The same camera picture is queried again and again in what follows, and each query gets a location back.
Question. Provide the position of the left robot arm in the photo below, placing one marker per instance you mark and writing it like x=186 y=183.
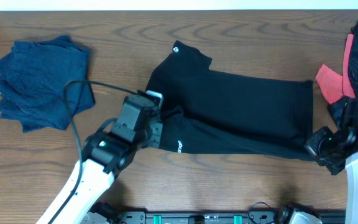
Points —
x=105 y=154

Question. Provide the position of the red garment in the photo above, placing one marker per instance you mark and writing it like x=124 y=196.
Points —
x=332 y=85

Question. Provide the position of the folded navy blue clothes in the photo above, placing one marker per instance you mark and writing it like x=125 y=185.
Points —
x=42 y=83

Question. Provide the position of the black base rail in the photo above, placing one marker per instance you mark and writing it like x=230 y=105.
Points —
x=290 y=213

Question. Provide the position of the black t-shirt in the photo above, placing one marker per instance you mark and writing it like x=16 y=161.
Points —
x=210 y=112

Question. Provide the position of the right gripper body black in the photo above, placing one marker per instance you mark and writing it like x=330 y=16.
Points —
x=324 y=147

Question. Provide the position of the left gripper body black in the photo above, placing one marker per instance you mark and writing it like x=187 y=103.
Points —
x=156 y=128

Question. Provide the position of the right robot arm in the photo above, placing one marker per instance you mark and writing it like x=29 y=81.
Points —
x=349 y=119

